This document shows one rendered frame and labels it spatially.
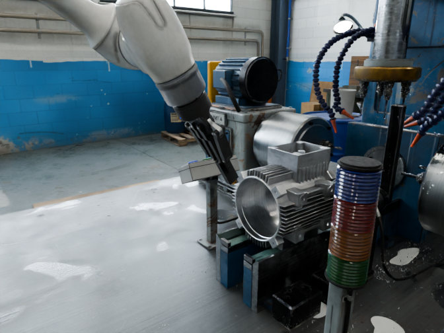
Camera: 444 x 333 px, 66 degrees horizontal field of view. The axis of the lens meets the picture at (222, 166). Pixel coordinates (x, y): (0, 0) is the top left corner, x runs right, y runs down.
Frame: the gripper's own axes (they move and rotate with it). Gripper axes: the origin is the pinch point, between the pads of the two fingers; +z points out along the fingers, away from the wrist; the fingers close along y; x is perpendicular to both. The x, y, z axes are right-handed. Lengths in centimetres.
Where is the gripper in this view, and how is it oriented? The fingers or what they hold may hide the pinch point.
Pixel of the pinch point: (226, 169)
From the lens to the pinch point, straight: 81.4
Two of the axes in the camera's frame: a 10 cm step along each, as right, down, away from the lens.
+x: -7.0, 6.3, -3.4
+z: 4.0, 7.4, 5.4
